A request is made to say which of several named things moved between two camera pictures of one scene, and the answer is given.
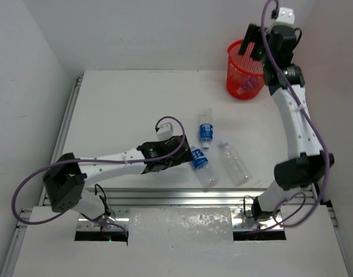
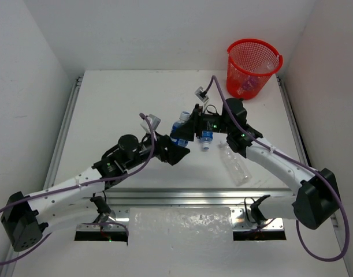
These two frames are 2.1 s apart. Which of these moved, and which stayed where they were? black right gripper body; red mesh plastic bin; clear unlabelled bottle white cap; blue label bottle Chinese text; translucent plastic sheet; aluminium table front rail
Moved: black right gripper body; blue label bottle Chinese text
Stayed: translucent plastic sheet; clear unlabelled bottle white cap; aluminium table front rail; red mesh plastic bin
